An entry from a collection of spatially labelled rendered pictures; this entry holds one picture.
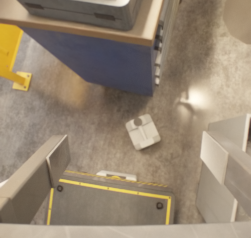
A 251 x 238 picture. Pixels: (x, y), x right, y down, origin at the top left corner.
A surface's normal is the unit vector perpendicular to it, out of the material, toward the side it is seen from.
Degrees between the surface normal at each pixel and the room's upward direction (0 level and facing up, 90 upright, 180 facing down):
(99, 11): 90
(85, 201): 0
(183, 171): 0
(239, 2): 0
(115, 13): 90
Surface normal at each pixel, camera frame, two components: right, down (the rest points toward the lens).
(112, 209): -0.16, -0.13
